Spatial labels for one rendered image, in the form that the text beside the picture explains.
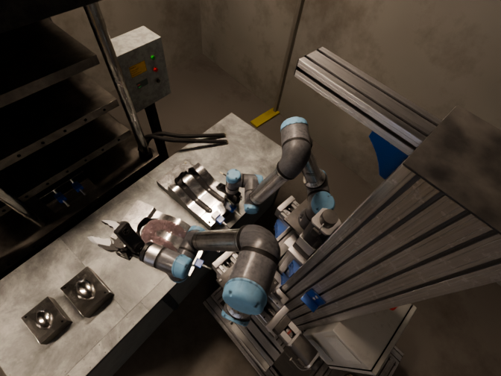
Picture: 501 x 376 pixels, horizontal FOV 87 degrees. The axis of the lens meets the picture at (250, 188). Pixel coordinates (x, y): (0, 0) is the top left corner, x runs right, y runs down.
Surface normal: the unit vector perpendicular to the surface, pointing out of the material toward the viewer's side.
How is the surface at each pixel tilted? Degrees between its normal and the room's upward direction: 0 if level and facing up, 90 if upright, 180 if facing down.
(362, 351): 0
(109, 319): 0
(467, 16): 90
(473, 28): 90
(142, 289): 0
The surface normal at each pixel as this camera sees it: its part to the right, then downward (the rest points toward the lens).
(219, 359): 0.10, -0.52
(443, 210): -0.72, 0.55
